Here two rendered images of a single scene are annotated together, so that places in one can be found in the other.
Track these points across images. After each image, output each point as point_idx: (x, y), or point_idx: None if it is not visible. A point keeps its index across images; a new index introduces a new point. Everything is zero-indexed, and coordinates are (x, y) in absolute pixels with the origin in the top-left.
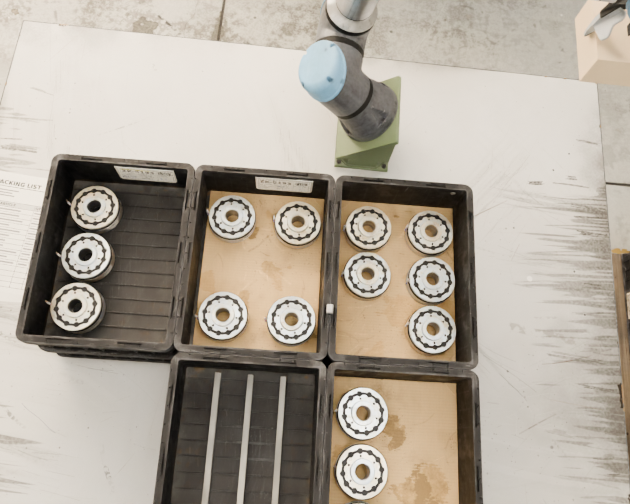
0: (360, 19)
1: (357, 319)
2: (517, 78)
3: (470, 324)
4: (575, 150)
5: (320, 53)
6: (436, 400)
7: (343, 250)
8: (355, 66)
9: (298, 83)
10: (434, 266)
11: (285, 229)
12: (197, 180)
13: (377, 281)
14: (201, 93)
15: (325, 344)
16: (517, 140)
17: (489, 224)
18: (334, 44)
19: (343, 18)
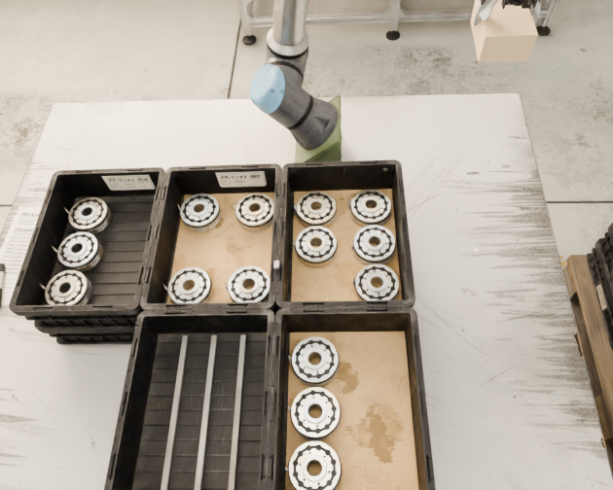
0: (292, 44)
1: (310, 283)
2: (449, 97)
3: (406, 268)
4: (506, 145)
5: (264, 74)
6: (386, 347)
7: (297, 229)
8: (294, 82)
9: (265, 121)
10: (376, 231)
11: (244, 214)
12: (166, 178)
13: (325, 248)
14: (187, 136)
15: (273, 295)
16: (453, 142)
17: (434, 209)
18: (273, 65)
19: (279, 45)
